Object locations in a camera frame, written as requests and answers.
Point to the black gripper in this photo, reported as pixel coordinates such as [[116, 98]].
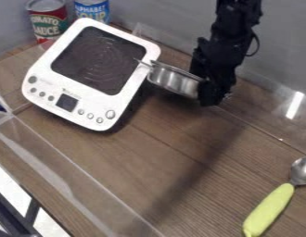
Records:
[[214, 60]]

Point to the alphabet soup can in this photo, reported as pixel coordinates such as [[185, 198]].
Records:
[[93, 9]]

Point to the white and black induction stove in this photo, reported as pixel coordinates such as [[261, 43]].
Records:
[[89, 73]]

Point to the black metal frame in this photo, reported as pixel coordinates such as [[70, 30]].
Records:
[[14, 224]]

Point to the spoon with green handle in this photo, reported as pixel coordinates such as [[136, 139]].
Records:
[[268, 209]]

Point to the silver pot with handles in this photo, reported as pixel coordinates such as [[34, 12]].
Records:
[[172, 79]]

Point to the tomato sauce can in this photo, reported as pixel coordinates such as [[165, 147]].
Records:
[[47, 17]]

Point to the clear acrylic corner bracket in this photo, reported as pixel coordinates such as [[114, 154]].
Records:
[[137, 29]]

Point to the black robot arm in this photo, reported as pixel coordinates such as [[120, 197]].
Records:
[[236, 18]]

